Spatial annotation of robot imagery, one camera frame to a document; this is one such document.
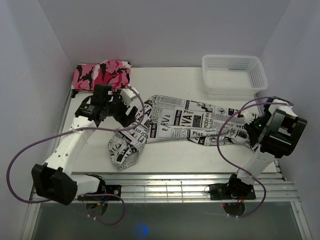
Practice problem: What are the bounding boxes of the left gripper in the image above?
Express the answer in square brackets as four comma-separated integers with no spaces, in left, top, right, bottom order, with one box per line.
[104,90,138,128]

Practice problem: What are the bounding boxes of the newspaper print trousers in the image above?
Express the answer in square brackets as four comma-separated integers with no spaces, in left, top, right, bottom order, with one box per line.
[108,95,258,170]

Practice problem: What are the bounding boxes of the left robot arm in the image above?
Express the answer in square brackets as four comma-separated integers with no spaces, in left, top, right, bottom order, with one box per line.
[31,84,140,205]

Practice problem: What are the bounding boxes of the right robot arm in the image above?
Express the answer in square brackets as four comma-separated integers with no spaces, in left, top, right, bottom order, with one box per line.
[225,96,308,199]

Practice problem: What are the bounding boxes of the pink camouflage folded trousers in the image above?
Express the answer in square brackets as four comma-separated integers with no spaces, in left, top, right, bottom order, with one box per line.
[71,60,132,92]

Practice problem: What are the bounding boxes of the white plastic basket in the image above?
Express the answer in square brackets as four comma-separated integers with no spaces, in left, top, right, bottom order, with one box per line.
[202,55,268,96]

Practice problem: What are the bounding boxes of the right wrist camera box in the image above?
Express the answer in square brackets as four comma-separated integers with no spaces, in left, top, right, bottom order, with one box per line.
[238,110,256,125]

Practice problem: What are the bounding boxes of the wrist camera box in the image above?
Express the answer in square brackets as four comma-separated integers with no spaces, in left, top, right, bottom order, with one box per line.
[238,110,256,125]
[120,87,140,106]

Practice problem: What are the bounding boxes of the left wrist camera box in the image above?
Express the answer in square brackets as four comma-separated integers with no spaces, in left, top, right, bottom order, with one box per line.
[120,87,140,106]

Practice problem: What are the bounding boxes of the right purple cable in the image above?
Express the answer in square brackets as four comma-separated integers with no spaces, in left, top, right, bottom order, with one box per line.
[199,97,295,218]

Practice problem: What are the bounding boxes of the purple cable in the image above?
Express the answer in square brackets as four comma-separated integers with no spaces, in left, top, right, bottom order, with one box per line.
[199,97,295,218]
[8,86,146,226]

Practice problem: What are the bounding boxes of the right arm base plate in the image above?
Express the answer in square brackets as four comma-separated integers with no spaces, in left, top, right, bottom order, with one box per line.
[209,183,256,200]

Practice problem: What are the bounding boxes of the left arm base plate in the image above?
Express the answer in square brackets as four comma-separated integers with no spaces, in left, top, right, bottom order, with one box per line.
[76,184,122,202]

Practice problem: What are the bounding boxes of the aluminium frame rail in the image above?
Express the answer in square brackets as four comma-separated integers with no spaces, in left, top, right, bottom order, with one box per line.
[98,172,300,203]

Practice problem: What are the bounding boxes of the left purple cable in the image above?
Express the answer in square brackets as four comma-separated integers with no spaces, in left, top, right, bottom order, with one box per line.
[8,86,146,226]

